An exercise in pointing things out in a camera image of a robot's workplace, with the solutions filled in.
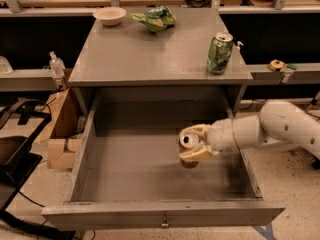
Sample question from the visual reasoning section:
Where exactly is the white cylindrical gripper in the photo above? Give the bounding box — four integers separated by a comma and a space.
179, 119, 238, 162

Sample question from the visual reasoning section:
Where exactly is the orange soda can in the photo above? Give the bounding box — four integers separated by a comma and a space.
179, 132, 199, 169

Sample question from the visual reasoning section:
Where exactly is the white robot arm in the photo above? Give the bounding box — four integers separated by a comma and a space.
179, 100, 320, 163

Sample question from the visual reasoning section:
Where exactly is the grey open drawer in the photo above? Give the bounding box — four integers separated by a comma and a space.
42, 97, 285, 230

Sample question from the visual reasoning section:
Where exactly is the brass drawer knob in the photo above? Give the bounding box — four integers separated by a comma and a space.
160, 216, 170, 229

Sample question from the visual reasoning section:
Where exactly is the green soda can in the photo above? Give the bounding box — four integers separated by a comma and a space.
207, 32, 233, 75

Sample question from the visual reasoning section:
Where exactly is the white pump dispenser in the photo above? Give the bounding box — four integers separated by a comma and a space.
234, 41, 244, 52

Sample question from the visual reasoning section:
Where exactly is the grey wooden cabinet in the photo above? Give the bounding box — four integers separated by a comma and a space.
69, 8, 252, 120

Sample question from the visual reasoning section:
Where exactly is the green chip bag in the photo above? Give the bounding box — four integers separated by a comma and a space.
130, 5, 176, 33

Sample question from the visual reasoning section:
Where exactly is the wooden box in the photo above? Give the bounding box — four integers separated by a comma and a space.
35, 87, 82, 169

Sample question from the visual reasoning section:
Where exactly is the white paper bowl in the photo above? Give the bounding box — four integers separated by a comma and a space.
93, 7, 127, 26

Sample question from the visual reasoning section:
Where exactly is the clear plastic bottle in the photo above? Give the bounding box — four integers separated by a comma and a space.
49, 51, 65, 77

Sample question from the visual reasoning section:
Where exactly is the black chair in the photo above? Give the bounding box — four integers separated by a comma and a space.
0, 98, 75, 240

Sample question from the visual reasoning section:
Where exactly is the clear plastic container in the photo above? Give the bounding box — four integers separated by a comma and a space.
0, 56, 13, 74

